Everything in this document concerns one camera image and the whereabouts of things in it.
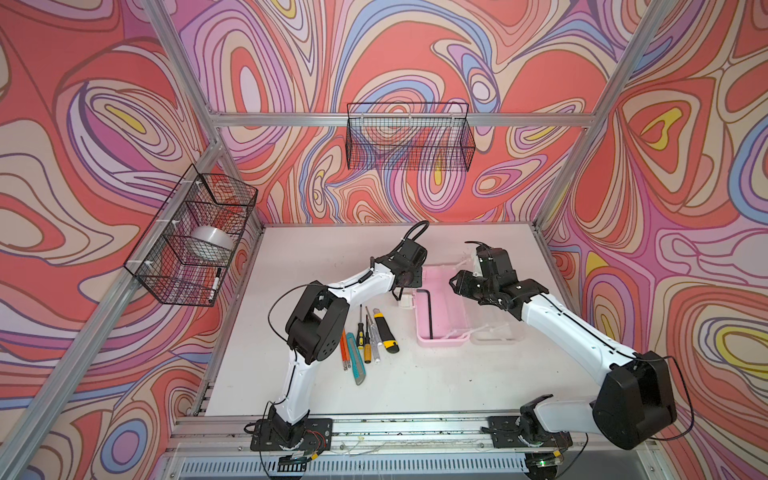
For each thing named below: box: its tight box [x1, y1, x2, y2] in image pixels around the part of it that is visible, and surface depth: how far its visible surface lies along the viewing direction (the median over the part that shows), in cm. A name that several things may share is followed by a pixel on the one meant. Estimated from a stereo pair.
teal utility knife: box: [346, 332, 367, 386], surface depth 86 cm
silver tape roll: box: [191, 226, 235, 251], surface depth 75 cm
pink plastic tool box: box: [398, 253, 525, 348], surface depth 90 cm
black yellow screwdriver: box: [356, 304, 365, 350], surface depth 91 cm
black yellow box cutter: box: [373, 308, 400, 354], surface depth 92 cm
